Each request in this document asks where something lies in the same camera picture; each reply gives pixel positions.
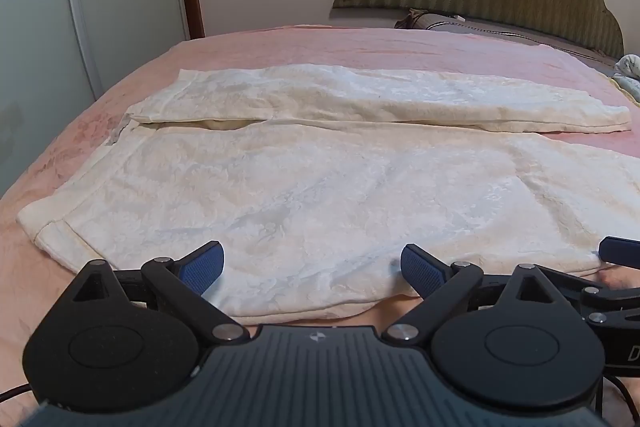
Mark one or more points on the pink blanket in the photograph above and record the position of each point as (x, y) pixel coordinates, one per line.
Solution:
(350, 49)

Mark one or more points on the white pants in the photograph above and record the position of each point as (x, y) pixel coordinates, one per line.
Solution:
(300, 187)

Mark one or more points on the grey pillow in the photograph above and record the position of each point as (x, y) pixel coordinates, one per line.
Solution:
(490, 27)

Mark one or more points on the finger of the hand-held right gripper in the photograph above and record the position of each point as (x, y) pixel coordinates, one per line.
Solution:
(615, 304)
(622, 253)

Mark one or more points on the pale yellow cloth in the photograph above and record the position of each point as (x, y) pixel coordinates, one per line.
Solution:
(629, 88)

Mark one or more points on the floral cloth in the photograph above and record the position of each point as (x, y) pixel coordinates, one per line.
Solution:
(630, 66)

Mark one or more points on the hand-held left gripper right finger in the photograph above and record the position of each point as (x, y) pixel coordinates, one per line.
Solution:
(421, 269)

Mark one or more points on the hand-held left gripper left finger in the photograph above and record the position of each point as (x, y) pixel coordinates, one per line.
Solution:
(204, 266)

